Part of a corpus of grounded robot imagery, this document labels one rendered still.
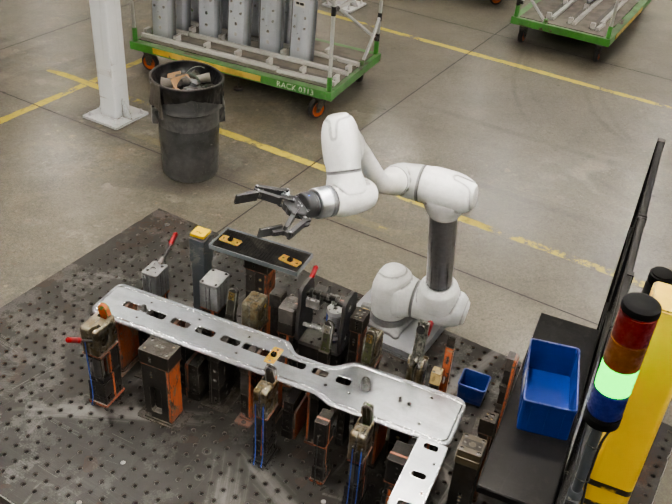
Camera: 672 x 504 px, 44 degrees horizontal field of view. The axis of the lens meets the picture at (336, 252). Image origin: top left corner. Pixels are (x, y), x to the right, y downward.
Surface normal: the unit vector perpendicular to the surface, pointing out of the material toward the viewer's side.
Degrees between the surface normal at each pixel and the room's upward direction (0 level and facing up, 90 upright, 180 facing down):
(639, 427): 90
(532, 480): 0
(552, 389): 0
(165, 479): 0
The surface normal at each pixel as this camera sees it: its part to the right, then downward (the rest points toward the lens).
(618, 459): -0.42, 0.50
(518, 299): 0.07, -0.81
